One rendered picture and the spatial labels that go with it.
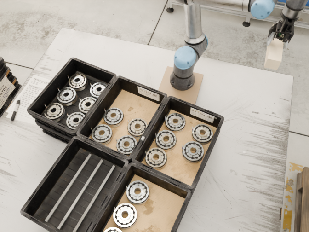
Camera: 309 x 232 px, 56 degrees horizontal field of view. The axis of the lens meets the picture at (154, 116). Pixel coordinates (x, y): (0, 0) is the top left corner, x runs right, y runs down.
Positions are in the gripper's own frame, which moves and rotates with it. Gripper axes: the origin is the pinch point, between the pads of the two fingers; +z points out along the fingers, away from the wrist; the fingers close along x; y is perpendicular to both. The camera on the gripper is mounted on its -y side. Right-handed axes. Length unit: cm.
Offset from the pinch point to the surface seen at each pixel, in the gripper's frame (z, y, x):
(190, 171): 26, 65, -24
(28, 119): 39, 57, -121
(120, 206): 23, 90, -49
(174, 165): 26, 64, -33
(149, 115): 26, 41, -52
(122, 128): 26, 53, -63
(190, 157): 23, 59, -26
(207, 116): 19.0, 37.6, -23.0
